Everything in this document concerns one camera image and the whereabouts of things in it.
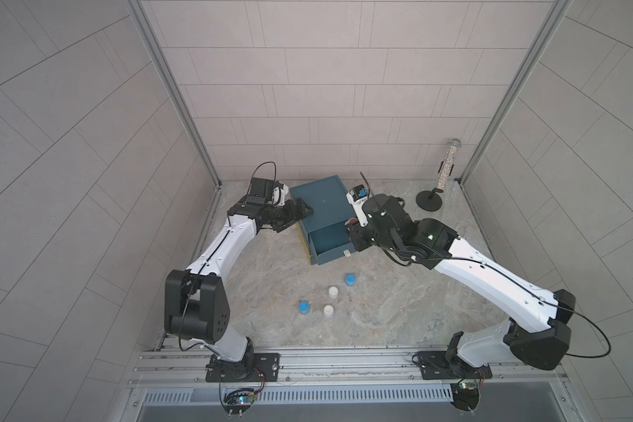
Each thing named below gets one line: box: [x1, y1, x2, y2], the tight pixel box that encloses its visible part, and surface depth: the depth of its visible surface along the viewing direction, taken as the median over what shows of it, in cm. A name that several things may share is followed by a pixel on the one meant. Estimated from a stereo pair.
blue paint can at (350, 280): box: [344, 272, 357, 288], surface depth 88 cm
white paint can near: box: [323, 304, 335, 319], surface depth 80 cm
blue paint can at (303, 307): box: [298, 299, 311, 315], surface depth 82 cm
